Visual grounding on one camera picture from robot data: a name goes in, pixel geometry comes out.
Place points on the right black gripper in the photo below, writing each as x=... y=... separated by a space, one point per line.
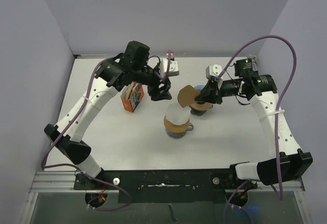
x=209 y=93

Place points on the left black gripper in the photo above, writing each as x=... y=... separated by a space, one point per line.
x=162 y=92

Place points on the brown paper coffee filter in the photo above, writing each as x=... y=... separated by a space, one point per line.
x=187 y=95

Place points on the grey plastic dripper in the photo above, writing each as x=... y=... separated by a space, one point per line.
x=198 y=112

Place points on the white paper coffee filter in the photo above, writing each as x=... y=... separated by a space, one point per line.
x=177 y=115

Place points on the orange coffee filter box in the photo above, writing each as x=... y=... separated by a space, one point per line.
x=131 y=96

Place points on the grey glass carafe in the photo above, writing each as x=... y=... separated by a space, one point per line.
x=179 y=135

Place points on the blue plastic dripper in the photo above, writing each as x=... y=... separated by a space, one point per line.
x=199 y=87

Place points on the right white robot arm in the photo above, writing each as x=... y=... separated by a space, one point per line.
x=287 y=160

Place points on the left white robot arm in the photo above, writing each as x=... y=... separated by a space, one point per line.
x=107 y=79

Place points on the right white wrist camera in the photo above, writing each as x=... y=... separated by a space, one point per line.
x=213 y=73

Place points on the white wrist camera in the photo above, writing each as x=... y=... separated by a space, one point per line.
x=168 y=66
x=213 y=73

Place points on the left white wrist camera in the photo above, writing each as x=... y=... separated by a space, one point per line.
x=168 y=66

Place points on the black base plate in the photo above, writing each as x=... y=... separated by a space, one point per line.
x=166 y=186

